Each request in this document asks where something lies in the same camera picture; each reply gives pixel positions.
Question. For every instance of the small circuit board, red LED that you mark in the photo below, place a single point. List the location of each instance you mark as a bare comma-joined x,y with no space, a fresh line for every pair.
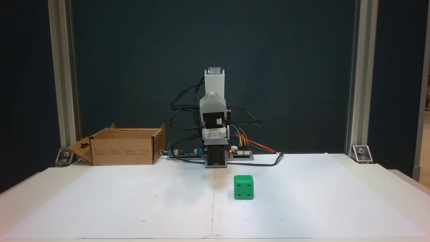
241,152

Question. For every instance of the metal corner bracket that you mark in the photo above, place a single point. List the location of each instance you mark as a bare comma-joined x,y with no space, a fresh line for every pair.
362,154
66,157

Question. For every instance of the brown cardboard box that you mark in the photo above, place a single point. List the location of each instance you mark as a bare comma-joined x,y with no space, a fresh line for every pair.
122,151

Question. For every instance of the aluminium frame post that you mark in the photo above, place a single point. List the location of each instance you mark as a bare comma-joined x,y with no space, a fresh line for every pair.
362,74
63,74

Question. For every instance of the green dice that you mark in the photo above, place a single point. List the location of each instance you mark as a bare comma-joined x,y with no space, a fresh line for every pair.
244,188

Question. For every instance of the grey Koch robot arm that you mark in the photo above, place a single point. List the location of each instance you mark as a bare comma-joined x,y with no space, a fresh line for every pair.
214,82

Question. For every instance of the blue circuit board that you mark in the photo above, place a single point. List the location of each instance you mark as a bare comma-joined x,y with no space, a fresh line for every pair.
184,153

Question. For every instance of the grey partition edge post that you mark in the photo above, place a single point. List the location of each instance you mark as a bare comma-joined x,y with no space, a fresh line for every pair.
421,101

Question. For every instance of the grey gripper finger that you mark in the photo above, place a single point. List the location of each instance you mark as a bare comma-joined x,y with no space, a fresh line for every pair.
212,102
215,133

